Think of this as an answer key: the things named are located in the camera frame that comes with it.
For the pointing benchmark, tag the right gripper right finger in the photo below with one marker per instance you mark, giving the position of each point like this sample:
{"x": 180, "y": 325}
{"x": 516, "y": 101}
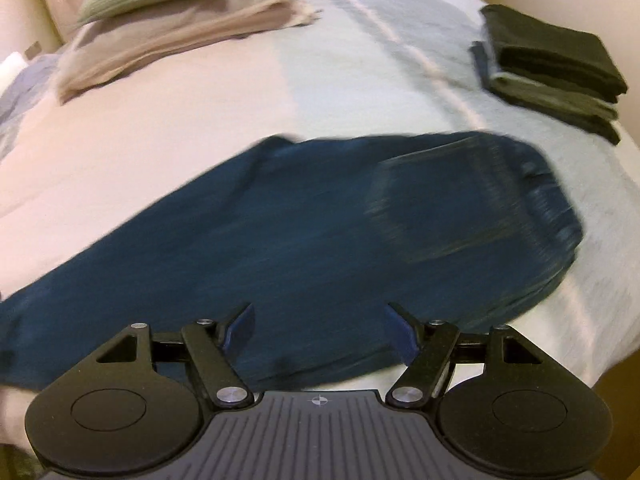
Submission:
{"x": 425, "y": 349}

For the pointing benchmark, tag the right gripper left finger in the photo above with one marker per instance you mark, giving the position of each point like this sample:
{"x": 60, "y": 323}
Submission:
{"x": 212, "y": 347}

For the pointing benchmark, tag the dark blue denim jeans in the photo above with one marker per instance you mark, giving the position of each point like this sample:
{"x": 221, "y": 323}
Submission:
{"x": 318, "y": 236}

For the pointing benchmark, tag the folded dark green garment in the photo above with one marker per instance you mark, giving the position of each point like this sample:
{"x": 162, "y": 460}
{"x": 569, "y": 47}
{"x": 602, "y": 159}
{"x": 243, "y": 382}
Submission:
{"x": 575, "y": 109}

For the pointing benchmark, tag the folded black garment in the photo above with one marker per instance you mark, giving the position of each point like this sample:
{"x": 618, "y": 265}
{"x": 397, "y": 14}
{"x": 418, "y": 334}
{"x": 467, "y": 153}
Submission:
{"x": 560, "y": 57}

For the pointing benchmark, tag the folded beige blanket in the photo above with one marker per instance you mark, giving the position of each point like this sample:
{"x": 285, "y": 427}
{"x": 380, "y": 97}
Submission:
{"x": 113, "y": 47}

